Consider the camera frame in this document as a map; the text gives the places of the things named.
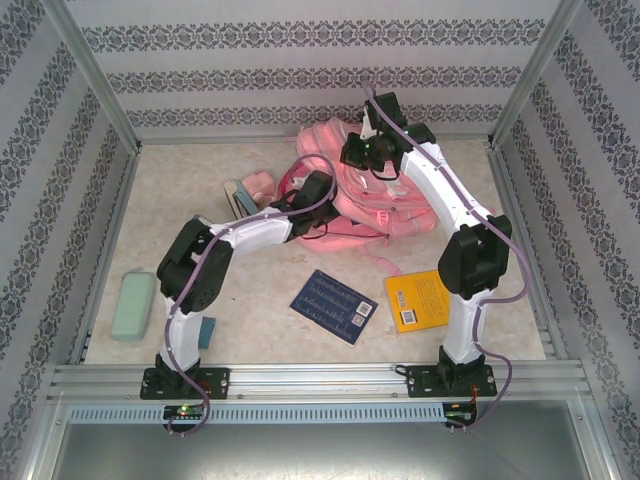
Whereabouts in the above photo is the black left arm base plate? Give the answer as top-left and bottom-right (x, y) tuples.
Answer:
(140, 367), (231, 401)

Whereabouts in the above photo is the yellow book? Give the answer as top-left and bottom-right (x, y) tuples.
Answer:
(383, 269), (454, 335)

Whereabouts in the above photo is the aluminium frame leg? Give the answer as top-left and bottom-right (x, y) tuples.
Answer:
(17, 394), (69, 480)
(579, 394), (619, 480)

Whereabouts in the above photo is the mint green pencil case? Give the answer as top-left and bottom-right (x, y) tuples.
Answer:
(109, 271), (156, 343)

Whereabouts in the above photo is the thin aluminium frame rail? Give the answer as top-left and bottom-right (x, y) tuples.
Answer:
(137, 132), (496, 147)

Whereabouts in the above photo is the aluminium side rail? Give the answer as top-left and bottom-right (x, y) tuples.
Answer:
(69, 147), (144, 364)
(489, 144), (569, 361)

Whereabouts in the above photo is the pink student backpack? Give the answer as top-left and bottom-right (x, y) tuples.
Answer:
(276, 119), (437, 276)

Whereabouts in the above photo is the slotted grey cable duct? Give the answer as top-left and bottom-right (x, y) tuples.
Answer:
(67, 402), (446, 425)

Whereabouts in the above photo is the large dark blue book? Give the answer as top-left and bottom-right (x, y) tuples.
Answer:
(289, 268), (379, 346)

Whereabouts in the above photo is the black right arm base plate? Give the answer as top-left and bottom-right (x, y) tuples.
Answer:
(407, 364), (499, 400)

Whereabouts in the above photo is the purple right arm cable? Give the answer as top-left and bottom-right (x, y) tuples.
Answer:
(362, 84), (531, 431)

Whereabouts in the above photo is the grey metal sheet panel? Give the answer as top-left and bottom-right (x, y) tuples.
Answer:
(49, 422), (604, 480)

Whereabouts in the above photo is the wide aluminium mounting rail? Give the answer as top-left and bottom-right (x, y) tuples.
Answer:
(47, 363), (589, 401)

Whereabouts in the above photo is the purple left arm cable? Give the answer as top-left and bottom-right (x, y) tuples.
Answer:
(167, 153), (346, 439)

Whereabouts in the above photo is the small teal notebook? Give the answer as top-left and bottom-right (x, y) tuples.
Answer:
(197, 317), (219, 351)

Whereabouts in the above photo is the aluminium frame post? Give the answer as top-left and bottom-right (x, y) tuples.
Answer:
(489, 0), (586, 149)
(42, 0), (144, 154)

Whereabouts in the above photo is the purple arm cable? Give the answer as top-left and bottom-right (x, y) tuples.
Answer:
(167, 153), (346, 439)
(362, 84), (531, 431)

